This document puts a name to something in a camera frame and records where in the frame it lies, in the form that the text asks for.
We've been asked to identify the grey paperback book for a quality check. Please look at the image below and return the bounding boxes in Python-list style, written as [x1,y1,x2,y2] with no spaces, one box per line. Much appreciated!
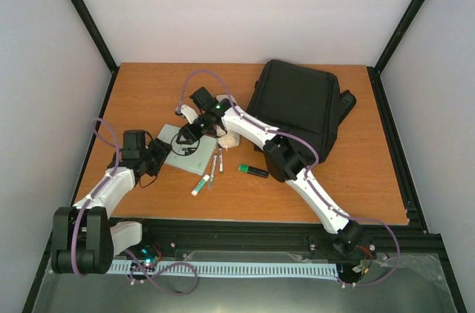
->
[157,124,217,176]

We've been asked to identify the black student backpack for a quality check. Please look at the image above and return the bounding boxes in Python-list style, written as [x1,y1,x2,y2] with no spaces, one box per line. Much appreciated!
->
[246,59,356,163]

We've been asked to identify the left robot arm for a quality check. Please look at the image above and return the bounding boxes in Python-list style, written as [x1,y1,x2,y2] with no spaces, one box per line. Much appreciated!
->
[50,130,171,276]

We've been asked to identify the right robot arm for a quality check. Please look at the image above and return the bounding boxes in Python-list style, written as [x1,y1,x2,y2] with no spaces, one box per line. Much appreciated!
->
[175,87,362,257]

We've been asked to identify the beige ribbed pencil case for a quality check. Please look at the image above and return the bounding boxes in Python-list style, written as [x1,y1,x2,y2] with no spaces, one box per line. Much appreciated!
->
[215,94,241,150]

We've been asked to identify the white glue stick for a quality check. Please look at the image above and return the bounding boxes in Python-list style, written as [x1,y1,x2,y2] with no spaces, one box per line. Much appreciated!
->
[191,174,210,196]

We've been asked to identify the clear pen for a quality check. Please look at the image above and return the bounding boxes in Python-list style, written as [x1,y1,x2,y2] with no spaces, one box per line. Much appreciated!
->
[209,154,218,189]

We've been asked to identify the green highlighter marker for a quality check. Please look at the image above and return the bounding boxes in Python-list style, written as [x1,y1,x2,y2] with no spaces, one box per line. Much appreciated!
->
[238,164,269,178]

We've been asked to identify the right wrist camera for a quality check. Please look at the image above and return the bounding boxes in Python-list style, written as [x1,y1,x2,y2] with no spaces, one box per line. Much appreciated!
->
[175,105,198,124]

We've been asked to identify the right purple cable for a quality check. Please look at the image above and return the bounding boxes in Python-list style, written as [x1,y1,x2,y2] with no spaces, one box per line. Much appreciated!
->
[179,70,401,289]

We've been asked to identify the purple cable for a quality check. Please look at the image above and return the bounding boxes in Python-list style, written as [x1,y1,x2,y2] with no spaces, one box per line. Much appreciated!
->
[72,117,200,296]
[179,70,401,289]

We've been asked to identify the black mounting rail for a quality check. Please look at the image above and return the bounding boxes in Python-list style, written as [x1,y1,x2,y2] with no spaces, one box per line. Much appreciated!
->
[136,219,445,261]

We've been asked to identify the light blue cable duct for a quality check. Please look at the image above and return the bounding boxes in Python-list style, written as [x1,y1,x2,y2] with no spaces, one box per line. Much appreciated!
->
[107,259,338,280]

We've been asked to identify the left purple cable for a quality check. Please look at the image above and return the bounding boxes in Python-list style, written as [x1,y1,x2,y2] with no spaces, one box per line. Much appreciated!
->
[72,117,200,296]

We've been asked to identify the left black frame post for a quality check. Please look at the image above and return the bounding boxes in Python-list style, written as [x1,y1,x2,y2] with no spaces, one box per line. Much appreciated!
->
[70,0,119,75]

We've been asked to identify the black frame post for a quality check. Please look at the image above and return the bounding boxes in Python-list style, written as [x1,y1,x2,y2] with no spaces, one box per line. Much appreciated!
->
[70,0,119,75]
[374,0,426,76]

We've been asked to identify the right black frame post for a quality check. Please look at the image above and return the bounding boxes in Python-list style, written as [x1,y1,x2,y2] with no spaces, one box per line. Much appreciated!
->
[374,0,426,76]

